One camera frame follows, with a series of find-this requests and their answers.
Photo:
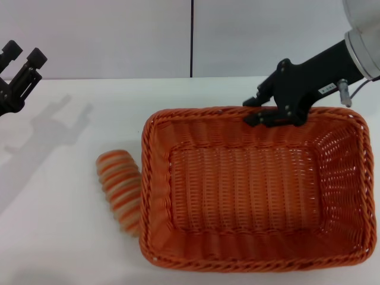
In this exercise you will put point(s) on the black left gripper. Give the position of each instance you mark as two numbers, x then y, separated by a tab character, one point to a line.
9	98

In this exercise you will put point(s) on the orange cream striped bread roll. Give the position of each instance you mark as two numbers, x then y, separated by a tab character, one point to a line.
120	190

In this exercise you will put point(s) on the orange woven rectangular basket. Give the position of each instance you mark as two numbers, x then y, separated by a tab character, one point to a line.
246	190

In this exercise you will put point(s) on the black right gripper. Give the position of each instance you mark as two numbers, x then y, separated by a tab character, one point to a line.
308	78

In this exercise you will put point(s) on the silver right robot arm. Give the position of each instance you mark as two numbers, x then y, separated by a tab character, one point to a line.
363	32

